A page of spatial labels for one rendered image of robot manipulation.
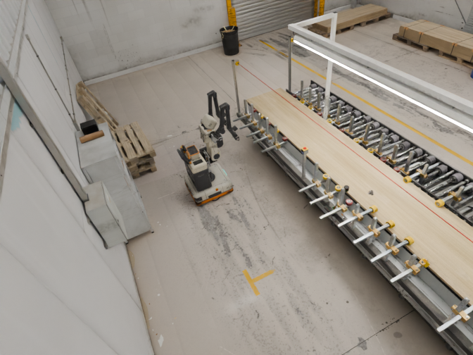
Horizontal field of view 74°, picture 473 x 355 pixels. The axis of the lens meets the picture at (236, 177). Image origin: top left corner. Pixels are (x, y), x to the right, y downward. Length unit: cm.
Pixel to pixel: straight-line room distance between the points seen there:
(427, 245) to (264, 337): 202
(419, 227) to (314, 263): 138
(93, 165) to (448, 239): 401
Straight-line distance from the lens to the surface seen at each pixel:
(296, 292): 427
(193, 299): 436
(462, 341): 365
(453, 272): 373
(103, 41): 1021
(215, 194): 515
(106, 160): 416
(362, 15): 1190
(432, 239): 389
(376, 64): 331
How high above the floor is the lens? 381
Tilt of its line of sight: 43 degrees down
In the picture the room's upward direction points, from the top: 9 degrees counter-clockwise
